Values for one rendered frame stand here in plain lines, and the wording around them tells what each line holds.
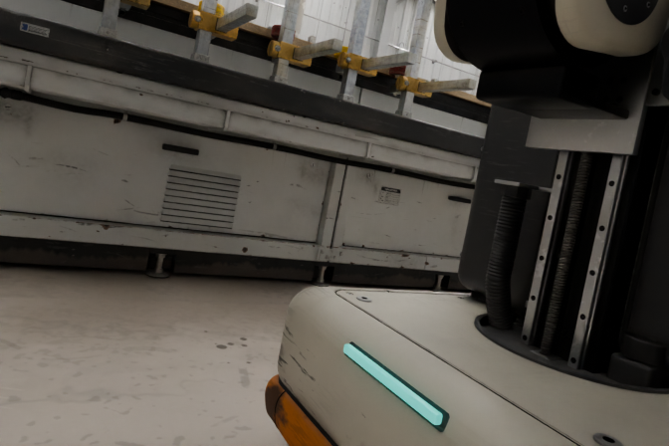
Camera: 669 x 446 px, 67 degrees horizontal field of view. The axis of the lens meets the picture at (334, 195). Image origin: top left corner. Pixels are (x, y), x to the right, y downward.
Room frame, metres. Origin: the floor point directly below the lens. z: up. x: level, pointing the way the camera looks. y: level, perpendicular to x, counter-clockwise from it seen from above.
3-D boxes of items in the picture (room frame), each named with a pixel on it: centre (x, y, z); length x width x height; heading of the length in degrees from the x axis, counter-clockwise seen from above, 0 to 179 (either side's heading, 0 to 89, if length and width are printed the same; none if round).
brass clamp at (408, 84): (1.88, -0.21, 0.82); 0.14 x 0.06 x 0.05; 120
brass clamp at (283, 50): (1.63, 0.22, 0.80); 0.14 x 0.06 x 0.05; 120
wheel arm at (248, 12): (1.46, 0.39, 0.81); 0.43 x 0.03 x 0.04; 30
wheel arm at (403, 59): (1.71, -0.04, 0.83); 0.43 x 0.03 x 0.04; 30
